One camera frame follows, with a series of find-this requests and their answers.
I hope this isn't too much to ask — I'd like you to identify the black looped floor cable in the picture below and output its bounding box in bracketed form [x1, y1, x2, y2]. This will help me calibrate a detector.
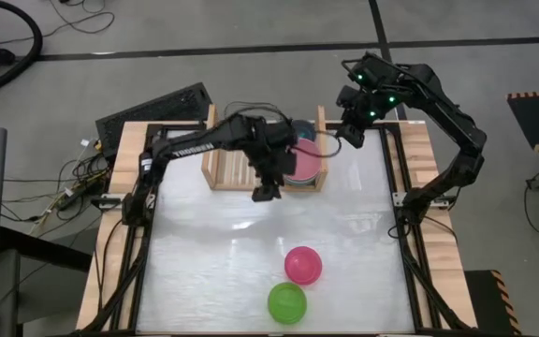
[224, 100, 284, 122]

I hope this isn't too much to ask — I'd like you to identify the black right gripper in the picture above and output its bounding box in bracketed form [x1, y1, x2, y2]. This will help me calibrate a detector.
[336, 51, 404, 125]

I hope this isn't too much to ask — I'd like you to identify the black perforated panel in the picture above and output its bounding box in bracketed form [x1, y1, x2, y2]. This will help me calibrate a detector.
[95, 82, 214, 158]

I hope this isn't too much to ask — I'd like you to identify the thin black floor cable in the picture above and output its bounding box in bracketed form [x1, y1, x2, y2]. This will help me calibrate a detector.
[47, 0, 116, 37]

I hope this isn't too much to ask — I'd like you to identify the wooden slatted shelf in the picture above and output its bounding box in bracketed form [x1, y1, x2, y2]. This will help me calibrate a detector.
[200, 104, 329, 193]

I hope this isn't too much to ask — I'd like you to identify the black aluminium table frame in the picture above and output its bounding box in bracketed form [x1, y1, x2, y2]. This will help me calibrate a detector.
[77, 120, 474, 337]

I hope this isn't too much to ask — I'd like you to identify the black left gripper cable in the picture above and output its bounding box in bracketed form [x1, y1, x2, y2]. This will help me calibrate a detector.
[290, 130, 343, 160]

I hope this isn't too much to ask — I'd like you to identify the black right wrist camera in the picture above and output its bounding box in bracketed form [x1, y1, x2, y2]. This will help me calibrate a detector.
[335, 123, 365, 150]

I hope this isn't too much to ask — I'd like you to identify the large blue-grey bowl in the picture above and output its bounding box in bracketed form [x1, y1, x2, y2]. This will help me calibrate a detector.
[290, 119, 318, 142]

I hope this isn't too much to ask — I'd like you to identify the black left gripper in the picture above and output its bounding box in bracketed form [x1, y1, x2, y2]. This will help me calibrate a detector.
[245, 116, 299, 188]

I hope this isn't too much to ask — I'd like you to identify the small green bowl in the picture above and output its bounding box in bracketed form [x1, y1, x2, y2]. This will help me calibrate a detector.
[267, 281, 309, 326]

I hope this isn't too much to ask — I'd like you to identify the large light pink bowl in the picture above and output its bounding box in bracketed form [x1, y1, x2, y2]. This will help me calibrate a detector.
[282, 137, 323, 184]

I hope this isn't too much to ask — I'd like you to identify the tangled cable bundle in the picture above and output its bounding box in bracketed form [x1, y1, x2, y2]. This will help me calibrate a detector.
[0, 138, 111, 235]

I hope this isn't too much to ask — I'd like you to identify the small magenta bowl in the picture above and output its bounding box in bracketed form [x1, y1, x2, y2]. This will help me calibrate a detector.
[284, 245, 324, 286]

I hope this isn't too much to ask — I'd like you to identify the black vacuum hose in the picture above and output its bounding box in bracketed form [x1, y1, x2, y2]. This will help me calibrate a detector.
[0, 0, 44, 94]

